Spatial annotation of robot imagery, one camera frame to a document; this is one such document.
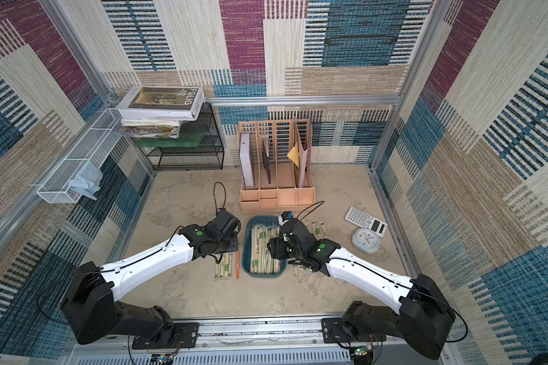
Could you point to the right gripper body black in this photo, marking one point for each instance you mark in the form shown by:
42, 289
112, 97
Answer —
278, 249

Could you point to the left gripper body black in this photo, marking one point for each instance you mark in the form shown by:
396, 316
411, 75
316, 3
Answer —
228, 245

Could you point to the chopsticks green label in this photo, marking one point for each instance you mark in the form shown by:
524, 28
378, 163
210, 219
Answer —
315, 229

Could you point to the teal plastic storage box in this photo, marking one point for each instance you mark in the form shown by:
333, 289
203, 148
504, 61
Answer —
256, 258

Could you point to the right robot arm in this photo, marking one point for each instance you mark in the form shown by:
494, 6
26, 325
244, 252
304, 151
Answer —
413, 309

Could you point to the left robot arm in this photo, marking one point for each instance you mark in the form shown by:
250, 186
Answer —
93, 306

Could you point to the white box in organizer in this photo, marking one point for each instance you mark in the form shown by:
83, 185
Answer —
245, 156

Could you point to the white round alarm clock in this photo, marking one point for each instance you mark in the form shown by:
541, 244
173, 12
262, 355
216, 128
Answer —
366, 240

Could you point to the white calculator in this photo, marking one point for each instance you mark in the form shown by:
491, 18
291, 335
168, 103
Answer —
364, 220

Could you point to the pink folder in organizer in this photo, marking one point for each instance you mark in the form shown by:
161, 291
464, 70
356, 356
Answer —
302, 156

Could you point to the pink desktop file organizer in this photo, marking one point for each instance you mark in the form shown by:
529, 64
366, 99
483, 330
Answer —
275, 176

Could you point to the yellow paper in organizer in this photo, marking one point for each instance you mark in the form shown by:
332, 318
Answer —
293, 155

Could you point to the green folder on shelf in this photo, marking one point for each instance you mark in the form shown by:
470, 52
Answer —
187, 141

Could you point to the stack of colourful magazines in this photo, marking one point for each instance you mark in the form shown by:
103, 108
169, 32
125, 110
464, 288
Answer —
149, 128

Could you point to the crumpled white tissue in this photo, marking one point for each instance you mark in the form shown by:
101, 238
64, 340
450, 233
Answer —
87, 181

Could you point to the large white book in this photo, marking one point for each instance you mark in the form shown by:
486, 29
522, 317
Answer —
162, 103

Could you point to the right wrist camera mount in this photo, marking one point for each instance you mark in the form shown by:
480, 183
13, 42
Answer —
285, 217

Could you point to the black wire mesh shelf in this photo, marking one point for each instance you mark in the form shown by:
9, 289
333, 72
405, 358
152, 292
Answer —
199, 146

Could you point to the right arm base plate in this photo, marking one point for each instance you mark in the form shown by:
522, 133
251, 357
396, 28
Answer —
333, 329

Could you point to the aluminium front rail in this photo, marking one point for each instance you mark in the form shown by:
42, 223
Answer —
242, 333

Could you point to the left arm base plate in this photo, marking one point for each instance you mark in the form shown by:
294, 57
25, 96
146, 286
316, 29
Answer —
182, 335

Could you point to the white wire wall basket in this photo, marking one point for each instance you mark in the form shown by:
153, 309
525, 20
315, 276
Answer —
90, 150

